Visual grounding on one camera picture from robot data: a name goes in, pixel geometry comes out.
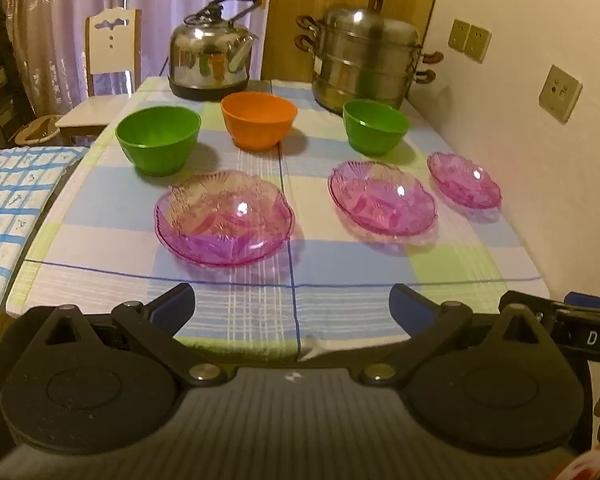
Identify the wall power socket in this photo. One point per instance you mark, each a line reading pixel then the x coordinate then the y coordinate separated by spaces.
pixel 560 94

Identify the double wall switch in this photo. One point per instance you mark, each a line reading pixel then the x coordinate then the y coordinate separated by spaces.
pixel 471 40

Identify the orange plastic bowl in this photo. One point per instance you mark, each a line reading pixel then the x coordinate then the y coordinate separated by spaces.
pixel 257 121

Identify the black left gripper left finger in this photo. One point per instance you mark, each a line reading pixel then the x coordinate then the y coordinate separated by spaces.
pixel 151 329

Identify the stainless steel kettle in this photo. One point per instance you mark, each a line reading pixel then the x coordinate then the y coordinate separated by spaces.
pixel 210 52

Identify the stainless steel steamer pot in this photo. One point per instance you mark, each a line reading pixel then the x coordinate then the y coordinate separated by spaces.
pixel 360 54

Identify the small pink glass plate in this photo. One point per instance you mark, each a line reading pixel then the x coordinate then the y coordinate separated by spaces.
pixel 464 182

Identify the blue white patterned cloth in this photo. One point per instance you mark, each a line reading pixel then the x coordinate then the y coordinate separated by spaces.
pixel 28 177

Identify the middle pink glass plate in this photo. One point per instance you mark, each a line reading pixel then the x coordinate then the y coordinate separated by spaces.
pixel 382 199

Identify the checkered pastel tablecloth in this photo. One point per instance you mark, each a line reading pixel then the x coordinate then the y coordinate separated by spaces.
pixel 326 290

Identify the green plastic bowl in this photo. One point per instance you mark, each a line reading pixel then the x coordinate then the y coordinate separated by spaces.
pixel 373 128
pixel 158 140

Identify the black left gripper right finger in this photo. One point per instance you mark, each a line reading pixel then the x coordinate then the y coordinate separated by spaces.
pixel 433 330

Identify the large pink glass plate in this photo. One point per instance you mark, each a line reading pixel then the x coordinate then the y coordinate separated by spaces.
pixel 223 219

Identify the white wooden chair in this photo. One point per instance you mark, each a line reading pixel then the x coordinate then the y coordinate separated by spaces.
pixel 112 46

